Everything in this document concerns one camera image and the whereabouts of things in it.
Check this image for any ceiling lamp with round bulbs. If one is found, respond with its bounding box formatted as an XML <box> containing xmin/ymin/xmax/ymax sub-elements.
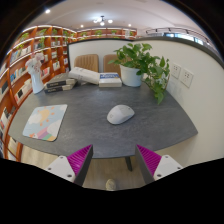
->
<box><xmin>93</xmin><ymin>15</ymin><xmax>114</xmax><ymax>27</ymax></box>

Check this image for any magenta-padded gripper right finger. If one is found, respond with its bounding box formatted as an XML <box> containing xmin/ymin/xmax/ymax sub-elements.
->
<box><xmin>134</xmin><ymin>144</ymin><xmax>184</xmax><ymax>185</ymax></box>

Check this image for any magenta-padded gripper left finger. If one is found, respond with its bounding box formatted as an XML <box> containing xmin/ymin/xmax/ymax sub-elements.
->
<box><xmin>44</xmin><ymin>144</ymin><xmax>94</xmax><ymax>187</ymax></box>

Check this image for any white paperback book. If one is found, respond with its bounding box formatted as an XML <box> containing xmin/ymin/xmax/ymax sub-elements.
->
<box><xmin>68</xmin><ymin>66</ymin><xmax>101</xmax><ymax>85</ymax></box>

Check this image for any white computer mouse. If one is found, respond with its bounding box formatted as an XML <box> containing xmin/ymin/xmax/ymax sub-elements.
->
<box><xmin>106</xmin><ymin>104</ymin><xmax>136</xmax><ymax>125</ymax></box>

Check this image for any white wall socket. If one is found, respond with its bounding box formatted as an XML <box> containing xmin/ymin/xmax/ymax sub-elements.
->
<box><xmin>180</xmin><ymin>67</ymin><xmax>195</xmax><ymax>89</ymax></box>
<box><xmin>170</xmin><ymin>62</ymin><xmax>182</xmax><ymax>80</ymax></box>

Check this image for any blue and white book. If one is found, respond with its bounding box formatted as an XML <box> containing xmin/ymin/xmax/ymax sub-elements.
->
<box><xmin>98</xmin><ymin>72</ymin><xmax>123</xmax><ymax>88</ymax></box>

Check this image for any pastel cartoon print mouse pad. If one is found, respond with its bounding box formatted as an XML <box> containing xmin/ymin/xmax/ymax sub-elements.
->
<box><xmin>22</xmin><ymin>104</ymin><xmax>68</xmax><ymax>142</ymax></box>

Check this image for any orange wooden shelf unit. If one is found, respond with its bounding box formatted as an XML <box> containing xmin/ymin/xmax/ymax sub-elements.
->
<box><xmin>0</xmin><ymin>24</ymin><xmax>138</xmax><ymax>161</ymax></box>

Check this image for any window with dark frame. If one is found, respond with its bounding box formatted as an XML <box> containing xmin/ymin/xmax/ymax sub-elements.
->
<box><xmin>164</xmin><ymin>32</ymin><xmax>205</xmax><ymax>46</ymax></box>

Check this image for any thin dark hardcover book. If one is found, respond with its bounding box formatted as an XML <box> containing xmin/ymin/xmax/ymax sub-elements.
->
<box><xmin>44</xmin><ymin>83</ymin><xmax>76</xmax><ymax>94</ymax></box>

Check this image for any tan upholstered chair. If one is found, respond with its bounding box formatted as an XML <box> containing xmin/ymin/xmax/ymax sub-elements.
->
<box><xmin>102</xmin><ymin>53</ymin><xmax>123</xmax><ymax>76</ymax></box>
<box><xmin>73</xmin><ymin>53</ymin><xmax>100</xmax><ymax>73</ymax></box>

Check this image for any dark table leg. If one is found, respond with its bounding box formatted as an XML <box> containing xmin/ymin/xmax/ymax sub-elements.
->
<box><xmin>124</xmin><ymin>156</ymin><xmax>134</xmax><ymax>172</ymax></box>

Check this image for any green potted plant white pot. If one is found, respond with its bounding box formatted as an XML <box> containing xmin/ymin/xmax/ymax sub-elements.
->
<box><xmin>108</xmin><ymin>42</ymin><xmax>171</xmax><ymax>105</ymax></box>

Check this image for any white vase with pink flowers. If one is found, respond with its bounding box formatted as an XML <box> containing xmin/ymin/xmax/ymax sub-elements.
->
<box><xmin>25</xmin><ymin>52</ymin><xmax>46</xmax><ymax>95</ymax></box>

